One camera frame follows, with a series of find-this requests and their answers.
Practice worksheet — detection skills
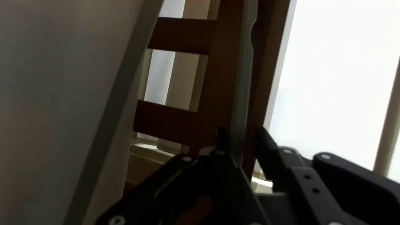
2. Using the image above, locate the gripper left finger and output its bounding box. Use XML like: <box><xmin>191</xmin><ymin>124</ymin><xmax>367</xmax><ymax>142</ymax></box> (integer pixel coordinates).
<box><xmin>94</xmin><ymin>127</ymin><xmax>270</xmax><ymax>225</ymax></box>

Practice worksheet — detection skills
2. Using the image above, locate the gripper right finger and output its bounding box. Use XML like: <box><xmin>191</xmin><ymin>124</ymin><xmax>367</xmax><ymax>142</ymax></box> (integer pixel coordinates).
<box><xmin>254</xmin><ymin>127</ymin><xmax>400</xmax><ymax>225</ymax></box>

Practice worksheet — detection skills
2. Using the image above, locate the window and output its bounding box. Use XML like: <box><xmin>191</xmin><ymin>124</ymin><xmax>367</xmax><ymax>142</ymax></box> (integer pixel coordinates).
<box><xmin>264</xmin><ymin>0</ymin><xmax>400</xmax><ymax>185</ymax></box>

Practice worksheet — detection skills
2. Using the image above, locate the brown wooden bed frame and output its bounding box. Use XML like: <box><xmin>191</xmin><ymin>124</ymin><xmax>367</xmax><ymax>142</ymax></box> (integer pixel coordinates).
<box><xmin>123</xmin><ymin>0</ymin><xmax>292</xmax><ymax>196</ymax></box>

